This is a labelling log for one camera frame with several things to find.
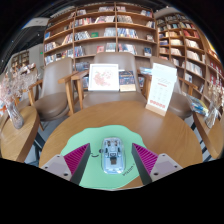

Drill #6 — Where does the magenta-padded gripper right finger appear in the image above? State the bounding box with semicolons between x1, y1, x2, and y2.
130;143;184;186

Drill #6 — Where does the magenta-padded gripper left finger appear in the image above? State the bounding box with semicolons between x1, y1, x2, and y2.
40;143;92;186

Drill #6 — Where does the transparent computer mouse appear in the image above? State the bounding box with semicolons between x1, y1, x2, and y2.
100;136;127;176

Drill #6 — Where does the green cloud-shaped mouse pad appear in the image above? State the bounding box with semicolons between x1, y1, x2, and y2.
60;124;148;191

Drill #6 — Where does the round wooden side table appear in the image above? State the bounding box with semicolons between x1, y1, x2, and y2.
191;111;224;161

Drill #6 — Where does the white sign in wooden stand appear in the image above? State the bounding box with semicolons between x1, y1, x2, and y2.
145;62;178;117

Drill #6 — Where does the stack of colourful books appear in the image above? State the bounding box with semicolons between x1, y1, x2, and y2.
186;93;211;118

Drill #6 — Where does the glass vase with pink flowers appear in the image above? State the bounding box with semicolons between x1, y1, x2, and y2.
0;66;36;130

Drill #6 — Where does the glass vase with dried flowers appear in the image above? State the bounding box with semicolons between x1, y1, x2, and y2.
203;76;224;130

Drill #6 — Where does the dark book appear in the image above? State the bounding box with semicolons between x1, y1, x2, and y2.
118;70;137;93

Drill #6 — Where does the white framed picture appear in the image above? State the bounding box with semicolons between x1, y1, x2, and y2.
87;63;120;92

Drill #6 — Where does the light blue book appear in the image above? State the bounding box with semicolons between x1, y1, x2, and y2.
139;66;154;76

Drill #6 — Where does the small distant bookshelf unit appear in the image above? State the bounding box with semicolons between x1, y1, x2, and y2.
9;49;31;73

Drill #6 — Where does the large wooden bookshelf unit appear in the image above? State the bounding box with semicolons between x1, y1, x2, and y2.
43;2;158;68

